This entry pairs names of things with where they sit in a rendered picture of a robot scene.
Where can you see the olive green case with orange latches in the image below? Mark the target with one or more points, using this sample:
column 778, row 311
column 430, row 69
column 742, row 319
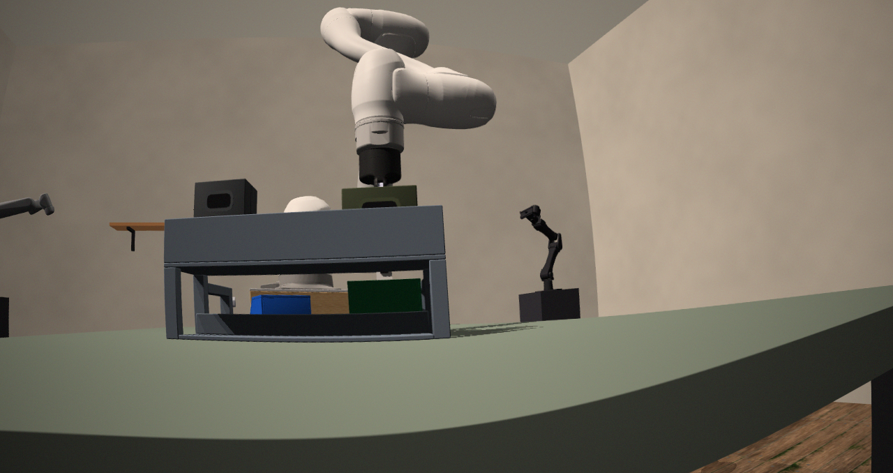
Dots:
column 375, row 197

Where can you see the green bin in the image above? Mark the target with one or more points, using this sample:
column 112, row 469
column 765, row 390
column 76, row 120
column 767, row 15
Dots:
column 384, row 296

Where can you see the blue bin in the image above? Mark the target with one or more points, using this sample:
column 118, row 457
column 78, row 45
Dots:
column 280, row 304

